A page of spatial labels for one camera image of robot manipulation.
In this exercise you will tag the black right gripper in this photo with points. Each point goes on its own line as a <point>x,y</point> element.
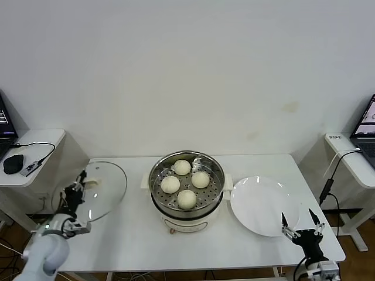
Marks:
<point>310,243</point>

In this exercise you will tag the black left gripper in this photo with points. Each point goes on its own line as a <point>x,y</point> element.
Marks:
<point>73,199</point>

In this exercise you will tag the white steamed baozi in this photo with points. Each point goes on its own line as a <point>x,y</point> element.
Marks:
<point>186,199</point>
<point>170,184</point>
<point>182,167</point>
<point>200,179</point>

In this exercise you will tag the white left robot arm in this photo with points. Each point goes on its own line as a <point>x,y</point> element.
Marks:
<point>44,254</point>

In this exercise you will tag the perforated steel steamer basket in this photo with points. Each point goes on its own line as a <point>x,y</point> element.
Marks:
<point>215,181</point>

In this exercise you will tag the white round plate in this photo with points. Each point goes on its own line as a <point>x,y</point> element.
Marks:
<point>257,205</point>

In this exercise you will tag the grey usb hub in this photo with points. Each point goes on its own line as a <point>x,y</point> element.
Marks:
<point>29,169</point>

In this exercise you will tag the white work table leg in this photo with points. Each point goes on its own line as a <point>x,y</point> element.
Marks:
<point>276,272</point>
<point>109,276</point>

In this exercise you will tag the white side table with mouse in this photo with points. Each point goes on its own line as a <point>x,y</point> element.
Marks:
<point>44,137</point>

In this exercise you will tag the black computer mouse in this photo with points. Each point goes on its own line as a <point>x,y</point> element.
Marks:
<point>13,164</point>

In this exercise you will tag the white side table with label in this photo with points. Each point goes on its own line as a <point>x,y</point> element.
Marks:
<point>351,164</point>

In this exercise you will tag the black laptop with dark screen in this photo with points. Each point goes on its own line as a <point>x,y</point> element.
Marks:
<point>6,123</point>

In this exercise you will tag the small printed table label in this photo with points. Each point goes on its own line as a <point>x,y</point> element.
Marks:
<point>335,136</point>

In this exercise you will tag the grey laptop with bright screen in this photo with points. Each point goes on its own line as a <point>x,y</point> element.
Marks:
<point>364,140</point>

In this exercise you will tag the cream electric cooking pot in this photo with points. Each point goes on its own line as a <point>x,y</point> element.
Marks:
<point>187,224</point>

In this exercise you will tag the white wall outlet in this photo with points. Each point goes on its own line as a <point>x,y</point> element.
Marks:
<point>43,198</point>

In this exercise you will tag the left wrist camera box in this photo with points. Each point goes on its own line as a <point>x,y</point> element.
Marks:
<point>79,227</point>

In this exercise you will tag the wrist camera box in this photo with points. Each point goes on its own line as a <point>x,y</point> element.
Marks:
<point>79,227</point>
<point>328,270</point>

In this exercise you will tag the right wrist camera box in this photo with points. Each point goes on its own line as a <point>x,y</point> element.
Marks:
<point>328,270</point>

